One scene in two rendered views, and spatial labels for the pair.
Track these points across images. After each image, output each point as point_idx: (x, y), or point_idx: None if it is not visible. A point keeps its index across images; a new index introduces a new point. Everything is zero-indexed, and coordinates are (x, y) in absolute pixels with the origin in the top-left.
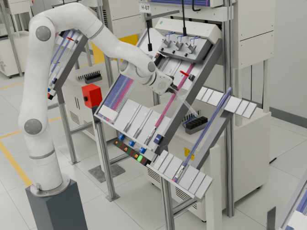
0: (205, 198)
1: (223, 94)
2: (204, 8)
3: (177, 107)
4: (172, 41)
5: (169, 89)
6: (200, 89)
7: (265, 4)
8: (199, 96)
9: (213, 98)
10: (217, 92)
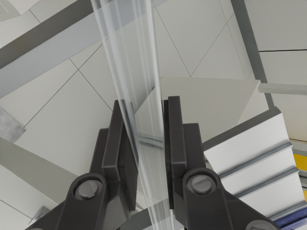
0: (18, 177)
1: (301, 207)
2: None
3: (38, 48)
4: None
5: (126, 212)
6: (262, 123)
7: None
8: (229, 153)
9: (265, 197)
10: (294, 185)
